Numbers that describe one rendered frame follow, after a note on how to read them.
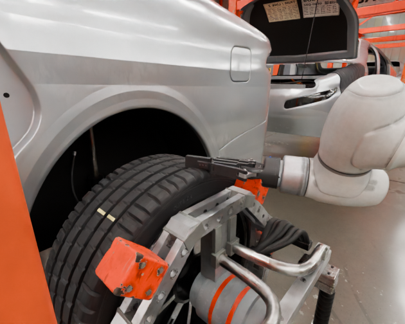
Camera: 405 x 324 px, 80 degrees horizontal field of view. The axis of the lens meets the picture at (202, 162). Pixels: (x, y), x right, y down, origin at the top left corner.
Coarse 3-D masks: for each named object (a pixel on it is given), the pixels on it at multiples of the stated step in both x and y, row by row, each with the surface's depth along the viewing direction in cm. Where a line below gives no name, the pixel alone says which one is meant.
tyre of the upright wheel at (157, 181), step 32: (160, 160) 70; (96, 192) 60; (128, 192) 57; (160, 192) 53; (192, 192) 59; (64, 224) 59; (96, 224) 53; (128, 224) 49; (160, 224) 53; (64, 256) 54; (96, 256) 48; (64, 288) 51; (96, 288) 45; (64, 320) 49; (96, 320) 46
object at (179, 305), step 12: (192, 204) 60; (240, 216) 80; (240, 228) 85; (156, 240) 53; (192, 252) 68; (192, 264) 76; (240, 264) 88; (180, 276) 98; (192, 276) 77; (180, 288) 74; (168, 300) 64; (180, 300) 68; (168, 312) 67; (180, 312) 86; (192, 312) 85
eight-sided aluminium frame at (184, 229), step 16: (224, 192) 63; (240, 192) 63; (192, 208) 55; (208, 208) 58; (224, 208) 56; (240, 208) 61; (256, 208) 68; (176, 224) 50; (192, 224) 49; (208, 224) 52; (256, 224) 79; (160, 240) 50; (176, 240) 48; (192, 240) 49; (256, 240) 84; (160, 256) 49; (176, 256) 46; (176, 272) 47; (256, 272) 85; (160, 288) 45; (128, 304) 46; (144, 304) 44; (160, 304) 46; (112, 320) 46; (128, 320) 44; (144, 320) 43
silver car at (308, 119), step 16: (368, 48) 367; (272, 64) 394; (304, 64) 282; (320, 64) 616; (384, 64) 539; (272, 80) 425; (288, 80) 407; (304, 80) 314; (320, 80) 271; (336, 80) 270; (272, 96) 290; (288, 96) 280; (304, 96) 273; (320, 96) 270; (336, 96) 272; (272, 112) 293; (288, 112) 283; (304, 112) 277; (320, 112) 274; (272, 128) 303; (288, 128) 292; (304, 128) 285; (320, 128) 282
